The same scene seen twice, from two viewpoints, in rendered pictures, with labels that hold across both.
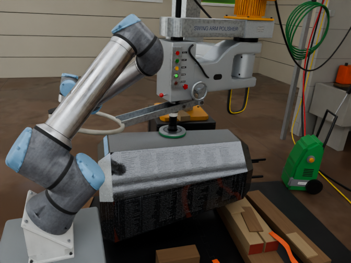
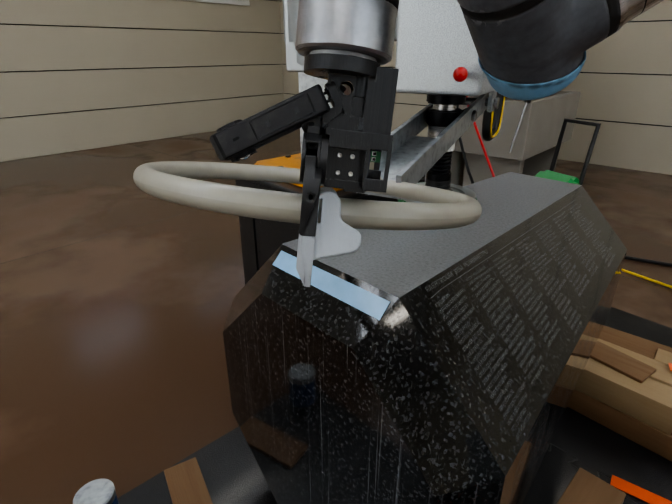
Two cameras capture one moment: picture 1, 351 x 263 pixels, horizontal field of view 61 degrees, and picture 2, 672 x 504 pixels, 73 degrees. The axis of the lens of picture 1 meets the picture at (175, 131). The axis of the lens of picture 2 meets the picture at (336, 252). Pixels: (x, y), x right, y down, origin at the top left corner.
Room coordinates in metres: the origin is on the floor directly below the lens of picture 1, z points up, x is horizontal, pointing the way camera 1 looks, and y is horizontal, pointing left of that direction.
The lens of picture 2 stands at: (1.24, 0.87, 1.23)
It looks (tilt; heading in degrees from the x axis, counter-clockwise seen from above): 24 degrees down; 331
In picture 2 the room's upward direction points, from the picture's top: straight up
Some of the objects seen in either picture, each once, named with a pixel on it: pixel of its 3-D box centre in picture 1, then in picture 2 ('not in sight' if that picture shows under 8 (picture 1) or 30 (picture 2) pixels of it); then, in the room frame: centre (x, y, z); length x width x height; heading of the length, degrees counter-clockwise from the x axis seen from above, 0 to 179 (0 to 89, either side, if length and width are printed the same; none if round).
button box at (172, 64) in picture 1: (175, 68); not in sight; (2.06, 0.02, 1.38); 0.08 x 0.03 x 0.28; 122
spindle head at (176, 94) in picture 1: (184, 71); (463, 8); (2.23, -0.04, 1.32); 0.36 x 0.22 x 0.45; 122
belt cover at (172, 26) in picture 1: (217, 30); not in sight; (2.37, -0.27, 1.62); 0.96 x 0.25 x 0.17; 122
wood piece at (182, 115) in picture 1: (181, 115); not in sight; (2.70, -0.05, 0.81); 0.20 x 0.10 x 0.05; 22
